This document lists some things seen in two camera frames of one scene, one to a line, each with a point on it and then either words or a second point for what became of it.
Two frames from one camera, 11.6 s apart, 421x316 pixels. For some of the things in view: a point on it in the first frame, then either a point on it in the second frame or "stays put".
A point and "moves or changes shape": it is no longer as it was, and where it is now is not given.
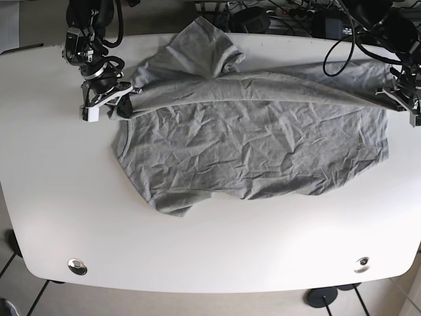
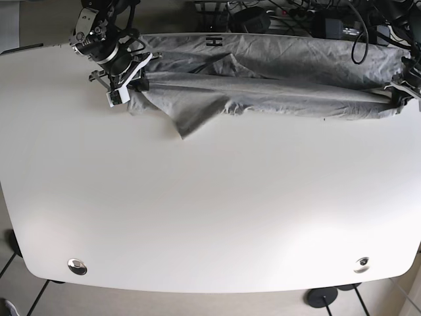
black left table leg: x=14 y=244 stays put
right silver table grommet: x=364 y=266 stays put
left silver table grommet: x=77 y=266 stays put
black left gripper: x=106 y=89 to x=126 y=67
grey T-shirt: x=198 y=122 moves or changes shape
